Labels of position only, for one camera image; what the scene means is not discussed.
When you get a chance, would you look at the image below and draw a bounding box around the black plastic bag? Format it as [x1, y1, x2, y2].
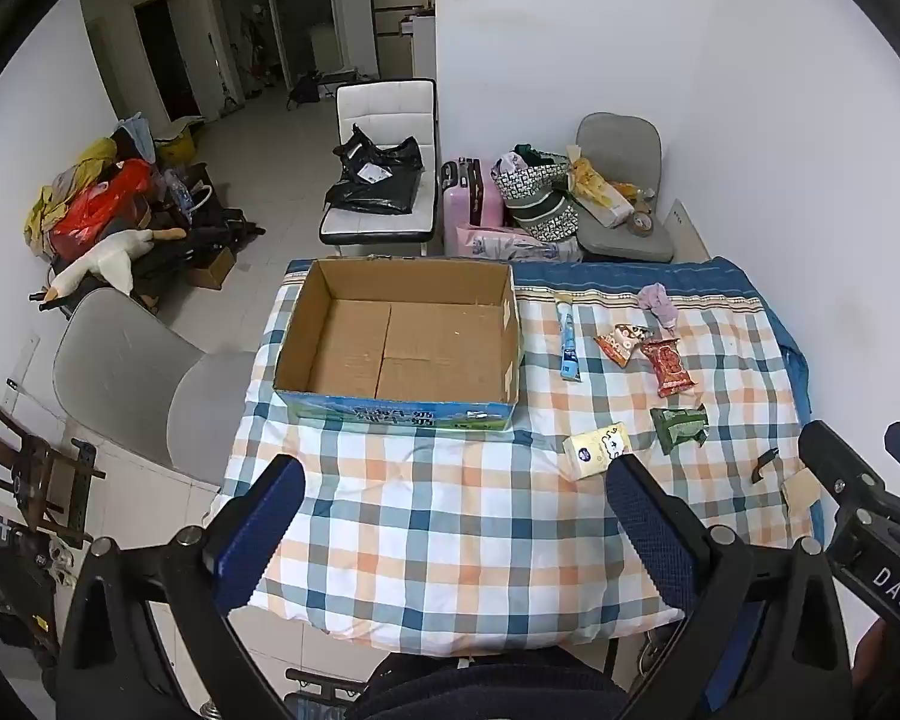
[324, 124, 425, 216]

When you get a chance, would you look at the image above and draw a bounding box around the white padded chair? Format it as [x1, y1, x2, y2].
[319, 79, 442, 256]

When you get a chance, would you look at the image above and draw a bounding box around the red snack packet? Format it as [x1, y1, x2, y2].
[639, 337, 697, 398]

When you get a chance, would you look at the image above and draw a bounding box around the wooden chair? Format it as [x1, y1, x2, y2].
[0, 382, 106, 548]

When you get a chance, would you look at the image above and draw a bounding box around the white goose plush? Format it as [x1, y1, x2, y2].
[49, 229, 188, 301]

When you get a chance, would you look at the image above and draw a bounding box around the yellow cloth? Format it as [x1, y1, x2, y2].
[24, 139, 117, 248]

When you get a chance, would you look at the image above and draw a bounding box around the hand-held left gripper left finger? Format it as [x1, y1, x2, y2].
[58, 454, 307, 720]

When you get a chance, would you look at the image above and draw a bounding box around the yellow plastic bag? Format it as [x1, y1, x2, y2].
[568, 146, 635, 228]

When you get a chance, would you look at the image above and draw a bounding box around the red plastic bag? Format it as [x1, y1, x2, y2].
[51, 159, 155, 260]

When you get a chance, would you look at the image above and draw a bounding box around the grey upholstered chair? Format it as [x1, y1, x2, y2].
[574, 112, 676, 265]

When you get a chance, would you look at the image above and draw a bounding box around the brown cardboard piece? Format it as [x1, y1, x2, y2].
[781, 469, 823, 523]

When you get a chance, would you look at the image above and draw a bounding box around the orange snack packet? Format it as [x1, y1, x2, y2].
[594, 322, 655, 368]

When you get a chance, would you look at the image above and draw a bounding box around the pink printed bag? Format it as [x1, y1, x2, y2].
[456, 223, 582, 263]

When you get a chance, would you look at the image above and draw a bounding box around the cream small carton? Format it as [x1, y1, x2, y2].
[562, 422, 632, 481]

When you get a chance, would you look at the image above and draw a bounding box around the green packet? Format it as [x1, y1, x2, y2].
[650, 405, 710, 455]

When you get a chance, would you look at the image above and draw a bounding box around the pink suitcase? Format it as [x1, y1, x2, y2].
[440, 157, 507, 256]

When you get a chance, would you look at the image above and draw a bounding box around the small cardboard box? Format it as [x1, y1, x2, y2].
[189, 246, 237, 290]

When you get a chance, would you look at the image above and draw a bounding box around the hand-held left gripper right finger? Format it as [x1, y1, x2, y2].
[606, 453, 856, 720]

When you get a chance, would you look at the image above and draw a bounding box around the grey chair with curved back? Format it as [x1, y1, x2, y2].
[52, 289, 260, 488]

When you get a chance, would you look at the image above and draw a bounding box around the pink cloth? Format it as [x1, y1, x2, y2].
[637, 283, 680, 337]

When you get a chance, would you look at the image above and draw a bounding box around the black luggage pile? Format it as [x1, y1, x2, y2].
[131, 202, 267, 301]

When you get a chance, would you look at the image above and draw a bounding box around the blue white tube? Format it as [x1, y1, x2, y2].
[555, 292, 583, 382]

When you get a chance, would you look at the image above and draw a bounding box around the person's dark clothing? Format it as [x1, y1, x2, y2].
[360, 649, 631, 720]

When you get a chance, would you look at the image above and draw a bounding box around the plaid blanket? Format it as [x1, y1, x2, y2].
[221, 281, 820, 653]

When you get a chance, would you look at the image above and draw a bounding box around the checkered tote bag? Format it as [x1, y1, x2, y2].
[493, 144, 582, 243]

